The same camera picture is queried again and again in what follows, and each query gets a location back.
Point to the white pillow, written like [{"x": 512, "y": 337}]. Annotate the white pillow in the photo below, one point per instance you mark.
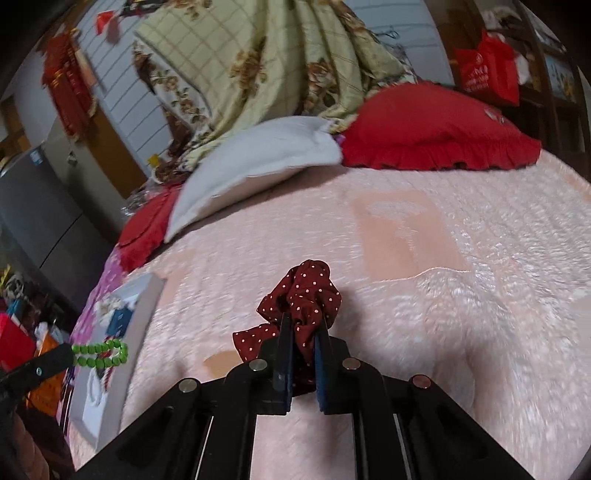
[{"x": 258, "y": 157}]

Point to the dark red dotted scrunchie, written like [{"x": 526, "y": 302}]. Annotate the dark red dotted scrunchie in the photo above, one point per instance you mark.
[{"x": 307, "y": 286}]

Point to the white tray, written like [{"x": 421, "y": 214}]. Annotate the white tray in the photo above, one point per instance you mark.
[{"x": 92, "y": 406}]

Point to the white floral scrunchie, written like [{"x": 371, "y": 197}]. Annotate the white floral scrunchie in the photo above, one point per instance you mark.
[{"x": 110, "y": 303}]

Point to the grey refrigerator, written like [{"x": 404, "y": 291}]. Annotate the grey refrigerator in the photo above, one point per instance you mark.
[{"x": 41, "y": 217}]

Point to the floral checked quilt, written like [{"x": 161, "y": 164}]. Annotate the floral checked quilt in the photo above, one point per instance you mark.
[{"x": 277, "y": 60}]

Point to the large red frilled pillow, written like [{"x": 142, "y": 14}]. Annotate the large red frilled pillow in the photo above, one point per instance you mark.
[{"x": 438, "y": 129}]

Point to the purple floral sheet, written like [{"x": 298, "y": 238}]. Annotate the purple floral sheet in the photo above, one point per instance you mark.
[{"x": 104, "y": 286}]

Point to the red shopping bag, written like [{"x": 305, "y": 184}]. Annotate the red shopping bag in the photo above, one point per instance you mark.
[{"x": 491, "y": 69}]

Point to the clear crinkled plastic bag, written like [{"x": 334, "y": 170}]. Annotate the clear crinkled plastic bag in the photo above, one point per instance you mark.
[{"x": 138, "y": 199}]

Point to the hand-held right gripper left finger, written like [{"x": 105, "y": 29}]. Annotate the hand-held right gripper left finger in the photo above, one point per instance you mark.
[{"x": 287, "y": 378}]

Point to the round red frilled pillow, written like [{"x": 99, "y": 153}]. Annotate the round red frilled pillow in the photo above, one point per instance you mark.
[{"x": 143, "y": 226}]

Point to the orange wooden door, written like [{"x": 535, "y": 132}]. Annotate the orange wooden door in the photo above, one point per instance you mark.
[{"x": 113, "y": 152}]

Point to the dark wooden shelf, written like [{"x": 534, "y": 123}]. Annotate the dark wooden shelf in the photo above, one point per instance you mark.
[{"x": 554, "y": 69}]

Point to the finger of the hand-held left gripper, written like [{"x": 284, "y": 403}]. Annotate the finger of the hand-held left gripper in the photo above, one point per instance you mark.
[{"x": 41, "y": 369}]

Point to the red hanging decoration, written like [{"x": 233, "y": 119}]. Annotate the red hanging decoration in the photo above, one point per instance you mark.
[{"x": 69, "y": 83}]

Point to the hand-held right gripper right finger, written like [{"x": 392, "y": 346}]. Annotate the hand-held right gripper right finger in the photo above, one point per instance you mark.
[{"x": 322, "y": 376}]

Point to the orange bag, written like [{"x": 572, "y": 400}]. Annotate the orange bag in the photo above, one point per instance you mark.
[{"x": 46, "y": 392}]

